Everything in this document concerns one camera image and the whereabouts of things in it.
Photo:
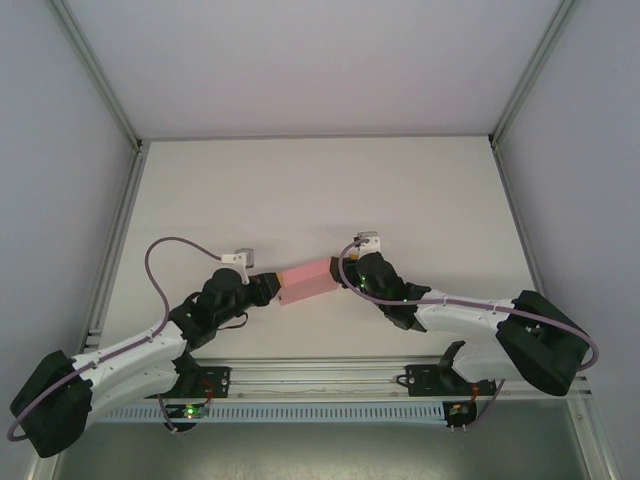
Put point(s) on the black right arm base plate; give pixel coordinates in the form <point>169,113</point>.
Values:
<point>417,382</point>

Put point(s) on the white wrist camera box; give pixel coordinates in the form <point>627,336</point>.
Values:
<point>244,256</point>
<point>369,239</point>

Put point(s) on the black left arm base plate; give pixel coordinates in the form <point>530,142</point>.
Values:
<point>220,375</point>

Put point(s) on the aluminium lower frame strut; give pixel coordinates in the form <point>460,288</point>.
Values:
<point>592,440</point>
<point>42,469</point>

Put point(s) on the pink paper box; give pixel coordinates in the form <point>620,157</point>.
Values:
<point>307,282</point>

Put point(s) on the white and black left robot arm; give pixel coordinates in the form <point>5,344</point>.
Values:
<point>125,360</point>

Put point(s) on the aluminium frame post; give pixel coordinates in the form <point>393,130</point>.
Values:
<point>530,75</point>
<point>101,75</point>

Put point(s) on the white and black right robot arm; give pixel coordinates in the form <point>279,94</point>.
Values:
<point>535,340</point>

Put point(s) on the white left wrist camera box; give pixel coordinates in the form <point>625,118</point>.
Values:
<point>244,256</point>

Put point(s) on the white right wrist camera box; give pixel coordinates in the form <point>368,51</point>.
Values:
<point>369,239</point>

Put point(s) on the left circuit board green light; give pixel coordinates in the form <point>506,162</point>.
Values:
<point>190,412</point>

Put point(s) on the right circuit board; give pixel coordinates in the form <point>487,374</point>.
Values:
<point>459,411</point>

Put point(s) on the aluminium mounting rail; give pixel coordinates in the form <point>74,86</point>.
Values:
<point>320,375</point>

